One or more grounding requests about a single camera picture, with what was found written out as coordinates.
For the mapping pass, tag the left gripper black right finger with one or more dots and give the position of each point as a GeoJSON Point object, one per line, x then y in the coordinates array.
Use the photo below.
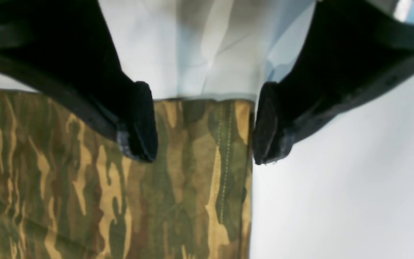
{"type": "Point", "coordinates": [354, 52]}

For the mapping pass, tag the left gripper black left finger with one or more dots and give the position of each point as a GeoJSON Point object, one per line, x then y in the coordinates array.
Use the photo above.
{"type": "Point", "coordinates": [63, 48]}

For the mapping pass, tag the camouflage T-shirt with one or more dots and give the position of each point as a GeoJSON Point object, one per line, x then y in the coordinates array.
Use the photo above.
{"type": "Point", "coordinates": [66, 192]}

